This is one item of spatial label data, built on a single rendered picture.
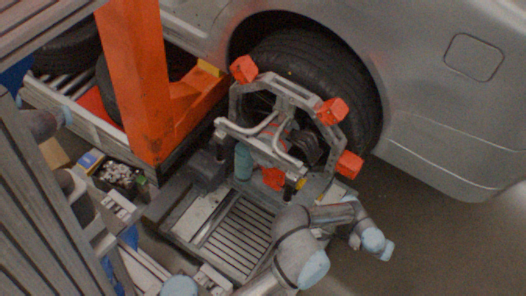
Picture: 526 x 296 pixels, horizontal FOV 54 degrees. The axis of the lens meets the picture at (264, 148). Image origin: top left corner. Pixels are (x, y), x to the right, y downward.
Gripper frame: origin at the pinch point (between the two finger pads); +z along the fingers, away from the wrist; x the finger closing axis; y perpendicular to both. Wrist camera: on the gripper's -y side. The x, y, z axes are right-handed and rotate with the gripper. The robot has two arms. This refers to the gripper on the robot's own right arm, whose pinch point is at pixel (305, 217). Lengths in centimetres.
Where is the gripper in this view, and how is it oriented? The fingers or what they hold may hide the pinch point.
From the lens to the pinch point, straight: 204.8
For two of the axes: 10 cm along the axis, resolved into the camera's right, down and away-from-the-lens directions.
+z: -8.6, -3.2, 4.1
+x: -4.3, 8.8, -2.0
